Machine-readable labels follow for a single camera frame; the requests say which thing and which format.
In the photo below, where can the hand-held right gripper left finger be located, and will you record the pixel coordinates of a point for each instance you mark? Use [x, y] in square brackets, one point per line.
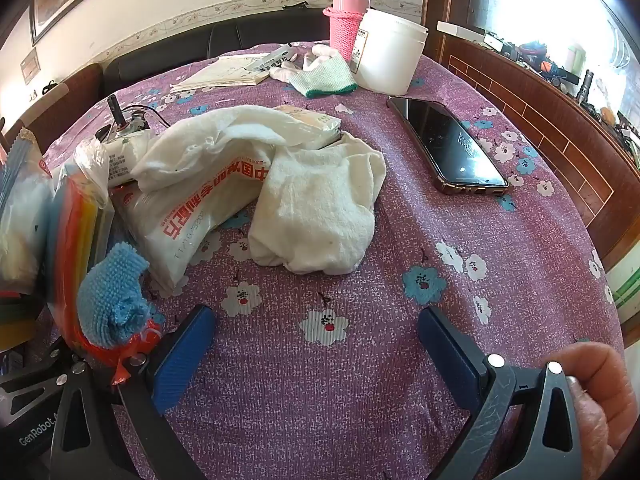
[182, 360]

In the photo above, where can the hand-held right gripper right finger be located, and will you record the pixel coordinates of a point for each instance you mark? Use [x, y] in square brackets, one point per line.
[447, 355]

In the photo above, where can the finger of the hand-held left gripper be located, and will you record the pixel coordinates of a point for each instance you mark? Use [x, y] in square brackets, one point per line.
[35, 382]

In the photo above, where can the blue knitted cloth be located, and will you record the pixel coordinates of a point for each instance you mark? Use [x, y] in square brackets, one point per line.
[110, 295]

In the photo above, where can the rainbow striped plastic bag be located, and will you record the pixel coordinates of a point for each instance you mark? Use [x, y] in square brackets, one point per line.
[75, 250]

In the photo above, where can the white plastic bag red print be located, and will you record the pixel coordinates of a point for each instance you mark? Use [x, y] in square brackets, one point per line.
[190, 220]

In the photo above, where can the white terry towel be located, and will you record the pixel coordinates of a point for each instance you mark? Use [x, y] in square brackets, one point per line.
[310, 210]

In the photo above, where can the white tissue pack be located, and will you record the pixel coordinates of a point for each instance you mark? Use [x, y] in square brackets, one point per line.
[315, 125]

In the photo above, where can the person's right hand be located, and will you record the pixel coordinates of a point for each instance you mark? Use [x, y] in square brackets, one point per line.
[595, 385]

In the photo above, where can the purple floral tablecloth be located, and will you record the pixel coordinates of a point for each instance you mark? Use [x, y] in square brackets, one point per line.
[350, 385]

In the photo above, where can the clear bag with blue stripes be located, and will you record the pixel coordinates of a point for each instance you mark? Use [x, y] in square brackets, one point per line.
[22, 210]

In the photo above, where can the black smartphone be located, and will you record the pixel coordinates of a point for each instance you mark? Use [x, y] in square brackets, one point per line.
[450, 150]

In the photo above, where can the white labelled packet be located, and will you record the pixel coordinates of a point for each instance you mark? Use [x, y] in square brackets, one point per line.
[122, 157]

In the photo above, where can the black cup with metal tool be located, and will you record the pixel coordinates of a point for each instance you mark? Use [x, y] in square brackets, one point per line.
[125, 120]

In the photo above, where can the wooden panelled ledge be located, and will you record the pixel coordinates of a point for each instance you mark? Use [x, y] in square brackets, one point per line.
[540, 110]

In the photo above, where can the paper booklet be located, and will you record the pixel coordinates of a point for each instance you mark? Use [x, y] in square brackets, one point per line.
[220, 72]

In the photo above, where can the white glove green cuff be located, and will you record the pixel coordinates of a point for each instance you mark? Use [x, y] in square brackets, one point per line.
[325, 77]

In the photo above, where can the white plastic jar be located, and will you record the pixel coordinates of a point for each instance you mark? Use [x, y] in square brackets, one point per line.
[387, 55]

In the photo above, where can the pile of tools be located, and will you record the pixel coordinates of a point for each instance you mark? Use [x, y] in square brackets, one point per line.
[575, 75]

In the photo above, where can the black leather sofa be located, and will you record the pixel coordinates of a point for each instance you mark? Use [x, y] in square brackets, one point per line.
[200, 45]

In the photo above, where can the small white printed packet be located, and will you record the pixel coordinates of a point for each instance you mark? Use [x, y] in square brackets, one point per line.
[272, 57]

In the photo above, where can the flat white box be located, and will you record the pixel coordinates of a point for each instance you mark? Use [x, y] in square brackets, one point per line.
[460, 29]

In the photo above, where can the pink thermos bottle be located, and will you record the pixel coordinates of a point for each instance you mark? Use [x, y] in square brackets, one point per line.
[345, 25]

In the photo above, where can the small wall plaque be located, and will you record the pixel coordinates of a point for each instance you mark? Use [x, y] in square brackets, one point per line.
[30, 67]

